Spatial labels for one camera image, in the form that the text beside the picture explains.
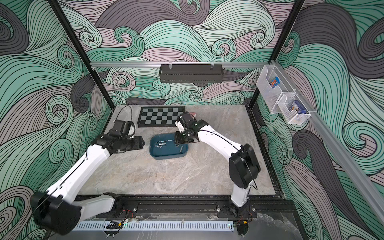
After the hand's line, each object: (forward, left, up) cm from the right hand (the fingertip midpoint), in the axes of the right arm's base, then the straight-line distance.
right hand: (178, 140), depth 84 cm
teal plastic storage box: (+3, +11, -12) cm, 17 cm away
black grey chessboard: (+28, +20, -10) cm, 36 cm away
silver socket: (+5, +12, -11) cm, 17 cm away
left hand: (-3, +21, +4) cm, 21 cm away
